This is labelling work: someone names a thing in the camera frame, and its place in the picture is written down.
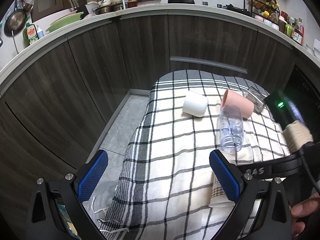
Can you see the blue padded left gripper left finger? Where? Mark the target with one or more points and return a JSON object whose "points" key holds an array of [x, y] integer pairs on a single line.
{"points": [[56, 210]]}

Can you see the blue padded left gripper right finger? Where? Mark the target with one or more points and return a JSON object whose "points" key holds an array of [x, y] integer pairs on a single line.
{"points": [[273, 219]]}

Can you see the patterned white paper cup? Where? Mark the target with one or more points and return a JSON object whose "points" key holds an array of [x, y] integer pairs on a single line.
{"points": [[218, 198]]}

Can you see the grey square glass cup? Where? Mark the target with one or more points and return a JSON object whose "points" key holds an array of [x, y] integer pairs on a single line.
{"points": [[254, 96]]}

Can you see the clear plastic bottle cup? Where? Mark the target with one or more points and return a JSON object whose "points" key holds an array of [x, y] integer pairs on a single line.
{"points": [[231, 129]]}

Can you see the pink plastic cup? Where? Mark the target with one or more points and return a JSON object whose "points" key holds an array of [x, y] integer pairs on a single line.
{"points": [[231, 97]]}

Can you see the person's hand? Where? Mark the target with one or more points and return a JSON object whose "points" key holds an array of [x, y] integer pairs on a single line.
{"points": [[301, 210]]}

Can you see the black white checkered tablecloth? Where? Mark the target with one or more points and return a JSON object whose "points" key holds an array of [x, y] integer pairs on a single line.
{"points": [[166, 180]]}

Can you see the red label sauce bottle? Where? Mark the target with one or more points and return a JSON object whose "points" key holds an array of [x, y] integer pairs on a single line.
{"points": [[298, 34]]}

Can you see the green dish soap bottle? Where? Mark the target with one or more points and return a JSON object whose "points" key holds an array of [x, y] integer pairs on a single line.
{"points": [[30, 34]]}

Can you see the green plastic basin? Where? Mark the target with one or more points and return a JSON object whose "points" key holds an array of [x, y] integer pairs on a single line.
{"points": [[65, 20]]}

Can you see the hanging steel frying pan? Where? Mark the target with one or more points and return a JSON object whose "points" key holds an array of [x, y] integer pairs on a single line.
{"points": [[14, 20]]}

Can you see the grey drawer handle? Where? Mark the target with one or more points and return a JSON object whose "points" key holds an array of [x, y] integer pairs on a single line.
{"points": [[208, 63]]}

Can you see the black wire spice rack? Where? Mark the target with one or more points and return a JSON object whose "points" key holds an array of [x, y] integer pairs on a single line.
{"points": [[267, 9]]}

